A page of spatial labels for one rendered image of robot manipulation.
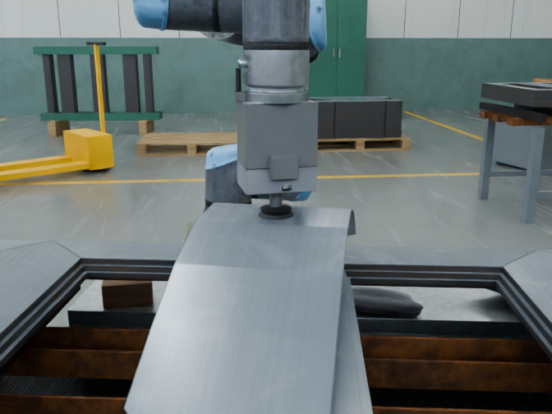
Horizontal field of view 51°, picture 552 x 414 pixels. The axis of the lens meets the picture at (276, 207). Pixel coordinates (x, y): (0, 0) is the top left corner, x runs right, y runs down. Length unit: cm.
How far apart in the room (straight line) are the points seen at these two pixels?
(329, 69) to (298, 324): 969
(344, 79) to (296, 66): 961
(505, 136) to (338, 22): 466
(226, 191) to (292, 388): 91
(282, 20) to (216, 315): 31
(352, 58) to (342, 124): 358
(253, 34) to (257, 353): 33
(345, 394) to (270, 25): 40
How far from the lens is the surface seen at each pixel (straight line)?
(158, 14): 77
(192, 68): 1066
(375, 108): 689
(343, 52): 1024
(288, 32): 65
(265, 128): 65
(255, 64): 65
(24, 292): 95
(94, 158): 582
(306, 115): 66
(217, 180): 139
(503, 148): 638
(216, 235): 67
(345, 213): 72
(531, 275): 101
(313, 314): 57
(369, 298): 120
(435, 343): 104
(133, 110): 826
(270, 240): 65
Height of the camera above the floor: 120
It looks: 16 degrees down
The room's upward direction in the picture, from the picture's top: straight up
